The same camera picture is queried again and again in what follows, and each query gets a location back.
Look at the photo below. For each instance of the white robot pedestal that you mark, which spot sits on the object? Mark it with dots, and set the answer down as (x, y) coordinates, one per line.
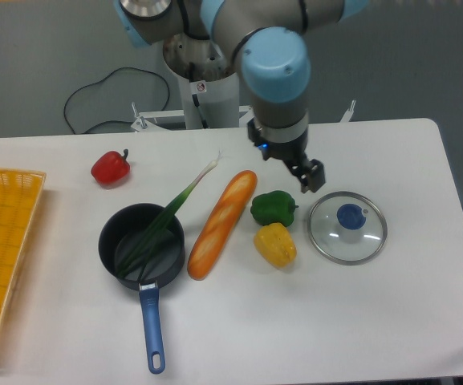
(208, 85)

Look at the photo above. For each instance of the glass lid with blue knob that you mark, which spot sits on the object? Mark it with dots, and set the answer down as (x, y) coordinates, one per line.
(347, 228)

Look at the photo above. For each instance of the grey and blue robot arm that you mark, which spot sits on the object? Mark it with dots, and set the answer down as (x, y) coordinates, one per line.
(262, 43)

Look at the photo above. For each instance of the red bell pepper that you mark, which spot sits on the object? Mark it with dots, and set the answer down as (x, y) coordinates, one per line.
(111, 167)

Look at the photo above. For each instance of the white table frame bracket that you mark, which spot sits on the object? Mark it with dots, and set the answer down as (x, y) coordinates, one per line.
(157, 121)

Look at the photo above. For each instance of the green onion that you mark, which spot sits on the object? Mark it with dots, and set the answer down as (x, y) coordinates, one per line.
(163, 216)

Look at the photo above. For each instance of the orange baguette bread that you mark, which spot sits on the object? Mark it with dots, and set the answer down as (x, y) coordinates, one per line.
(220, 224)

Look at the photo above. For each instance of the yellow bell pepper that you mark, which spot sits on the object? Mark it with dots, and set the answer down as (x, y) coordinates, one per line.
(275, 244)

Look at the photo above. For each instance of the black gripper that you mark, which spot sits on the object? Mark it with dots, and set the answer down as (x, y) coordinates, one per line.
(289, 145)

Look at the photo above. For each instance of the green bell pepper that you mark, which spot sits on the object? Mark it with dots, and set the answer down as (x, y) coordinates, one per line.
(273, 207)

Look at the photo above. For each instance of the dark pot with blue handle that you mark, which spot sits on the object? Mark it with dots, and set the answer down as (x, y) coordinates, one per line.
(117, 238)

